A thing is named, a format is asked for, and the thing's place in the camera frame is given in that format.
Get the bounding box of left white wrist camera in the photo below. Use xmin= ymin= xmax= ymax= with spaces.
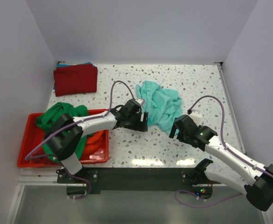
xmin=135 ymin=98 xmax=145 ymax=106

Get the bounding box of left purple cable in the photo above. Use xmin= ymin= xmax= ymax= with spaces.
xmin=24 ymin=80 xmax=137 ymax=200

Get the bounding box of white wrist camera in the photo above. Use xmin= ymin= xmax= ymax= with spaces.
xmin=188 ymin=110 xmax=202 ymax=126
xmin=135 ymin=98 xmax=145 ymax=106

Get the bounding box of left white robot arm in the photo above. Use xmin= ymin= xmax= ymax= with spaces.
xmin=42 ymin=98 xmax=148 ymax=175

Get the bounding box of orange t shirt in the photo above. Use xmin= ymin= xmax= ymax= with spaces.
xmin=83 ymin=131 xmax=104 ymax=155

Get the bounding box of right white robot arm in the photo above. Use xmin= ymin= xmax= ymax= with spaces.
xmin=170 ymin=114 xmax=273 ymax=211

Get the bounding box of folded dark red t shirt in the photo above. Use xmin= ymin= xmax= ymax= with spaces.
xmin=53 ymin=64 xmax=98 ymax=97

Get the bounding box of teal t shirt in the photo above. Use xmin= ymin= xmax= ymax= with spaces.
xmin=136 ymin=81 xmax=183 ymax=134

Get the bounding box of folded blue t shirt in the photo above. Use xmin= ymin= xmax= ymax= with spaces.
xmin=53 ymin=62 xmax=97 ymax=90

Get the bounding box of red plastic bin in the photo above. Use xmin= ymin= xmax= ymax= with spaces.
xmin=17 ymin=109 xmax=110 ymax=168

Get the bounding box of purple cable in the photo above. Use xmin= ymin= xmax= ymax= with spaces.
xmin=24 ymin=80 xmax=137 ymax=200
xmin=175 ymin=95 xmax=273 ymax=208

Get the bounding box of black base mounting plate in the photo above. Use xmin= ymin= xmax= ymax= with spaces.
xmin=56 ymin=168 xmax=211 ymax=195

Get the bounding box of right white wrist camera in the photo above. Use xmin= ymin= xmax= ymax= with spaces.
xmin=188 ymin=110 xmax=202 ymax=126

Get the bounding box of green t shirt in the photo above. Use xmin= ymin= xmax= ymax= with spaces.
xmin=35 ymin=102 xmax=89 ymax=159

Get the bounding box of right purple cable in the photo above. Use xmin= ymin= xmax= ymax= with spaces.
xmin=175 ymin=95 xmax=273 ymax=208

